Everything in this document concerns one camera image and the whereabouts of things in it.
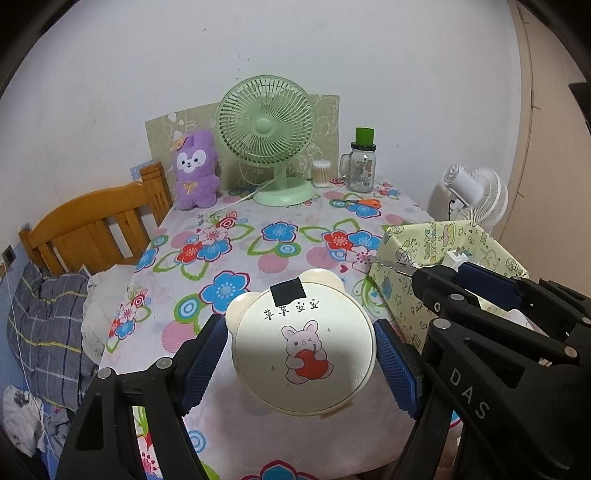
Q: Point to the key with black head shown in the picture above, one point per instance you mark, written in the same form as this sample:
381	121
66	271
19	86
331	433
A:
392	266

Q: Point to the grey plaid blanket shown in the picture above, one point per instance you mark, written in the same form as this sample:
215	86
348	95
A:
46	323

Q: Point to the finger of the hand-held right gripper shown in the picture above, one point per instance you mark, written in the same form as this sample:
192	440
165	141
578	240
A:
438	290
494	286

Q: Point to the white floor fan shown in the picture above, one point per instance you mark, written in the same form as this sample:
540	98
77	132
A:
480	194

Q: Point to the beige door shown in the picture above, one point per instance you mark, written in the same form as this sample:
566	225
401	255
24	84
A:
540	184

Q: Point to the green desk fan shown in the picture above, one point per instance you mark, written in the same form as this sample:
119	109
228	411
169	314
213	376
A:
265	124

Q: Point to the white power adapter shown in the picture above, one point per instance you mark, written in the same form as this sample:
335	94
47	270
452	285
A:
455	259

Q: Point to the white printed cloth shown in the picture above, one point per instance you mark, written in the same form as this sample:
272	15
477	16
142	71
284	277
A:
21	415

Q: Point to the glass jar with green lid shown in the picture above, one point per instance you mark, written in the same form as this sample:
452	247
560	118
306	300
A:
361	170

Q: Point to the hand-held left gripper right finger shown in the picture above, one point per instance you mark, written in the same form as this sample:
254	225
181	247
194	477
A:
397	364

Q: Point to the cream round case with ears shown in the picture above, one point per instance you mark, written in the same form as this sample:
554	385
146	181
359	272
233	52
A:
300	323

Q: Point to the wooden bed headboard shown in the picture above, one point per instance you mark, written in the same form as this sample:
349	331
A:
87	230

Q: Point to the purple plush toy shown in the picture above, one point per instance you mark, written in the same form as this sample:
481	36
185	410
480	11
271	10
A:
194	184

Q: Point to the wall outlet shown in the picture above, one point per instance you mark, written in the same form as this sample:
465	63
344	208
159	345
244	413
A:
8	254

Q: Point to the cotton swab jar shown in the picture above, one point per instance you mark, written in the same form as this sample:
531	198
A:
321	175

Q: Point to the yellow patterned box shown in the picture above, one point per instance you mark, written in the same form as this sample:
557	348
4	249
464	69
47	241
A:
401	295

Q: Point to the floral tablecloth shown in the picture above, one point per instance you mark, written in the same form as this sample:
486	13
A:
258	267

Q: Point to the beige patterned board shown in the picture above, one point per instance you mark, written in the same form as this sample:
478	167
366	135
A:
323	115

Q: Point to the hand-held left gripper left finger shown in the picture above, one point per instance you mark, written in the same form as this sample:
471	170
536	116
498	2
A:
203	364

